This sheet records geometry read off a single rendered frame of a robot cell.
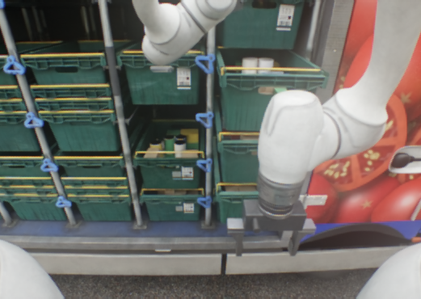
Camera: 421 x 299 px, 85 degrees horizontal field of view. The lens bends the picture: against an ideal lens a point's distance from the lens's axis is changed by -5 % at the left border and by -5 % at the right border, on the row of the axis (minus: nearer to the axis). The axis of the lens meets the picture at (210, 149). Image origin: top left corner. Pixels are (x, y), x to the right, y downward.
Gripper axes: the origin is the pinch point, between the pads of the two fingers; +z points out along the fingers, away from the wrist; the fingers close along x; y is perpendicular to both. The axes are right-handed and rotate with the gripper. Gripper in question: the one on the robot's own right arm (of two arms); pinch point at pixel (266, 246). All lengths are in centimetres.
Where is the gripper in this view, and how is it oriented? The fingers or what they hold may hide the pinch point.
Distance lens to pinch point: 65.1
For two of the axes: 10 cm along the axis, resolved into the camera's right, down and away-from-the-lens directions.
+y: 0.0, 5.0, -8.7
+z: -0.2, 8.7, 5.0
